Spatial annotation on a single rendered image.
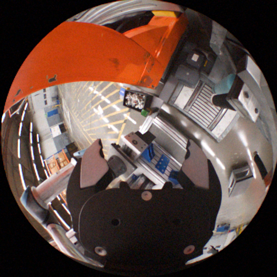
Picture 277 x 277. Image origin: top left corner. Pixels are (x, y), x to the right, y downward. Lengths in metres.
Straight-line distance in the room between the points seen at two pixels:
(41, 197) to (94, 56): 0.50
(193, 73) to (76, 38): 0.65
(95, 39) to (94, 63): 0.06
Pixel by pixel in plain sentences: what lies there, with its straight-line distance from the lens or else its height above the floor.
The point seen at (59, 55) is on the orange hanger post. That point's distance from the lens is 0.22.
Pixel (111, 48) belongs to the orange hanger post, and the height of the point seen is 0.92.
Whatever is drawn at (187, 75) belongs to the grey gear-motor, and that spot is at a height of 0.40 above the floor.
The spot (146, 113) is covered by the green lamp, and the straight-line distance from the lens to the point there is 0.46.
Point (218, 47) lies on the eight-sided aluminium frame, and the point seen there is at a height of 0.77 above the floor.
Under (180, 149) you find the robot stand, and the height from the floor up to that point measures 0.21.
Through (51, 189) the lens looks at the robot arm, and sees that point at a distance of 0.43.
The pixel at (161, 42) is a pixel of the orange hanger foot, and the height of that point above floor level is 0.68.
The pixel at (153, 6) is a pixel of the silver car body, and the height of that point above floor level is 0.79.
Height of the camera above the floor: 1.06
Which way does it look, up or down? 48 degrees down
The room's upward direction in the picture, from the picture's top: 127 degrees counter-clockwise
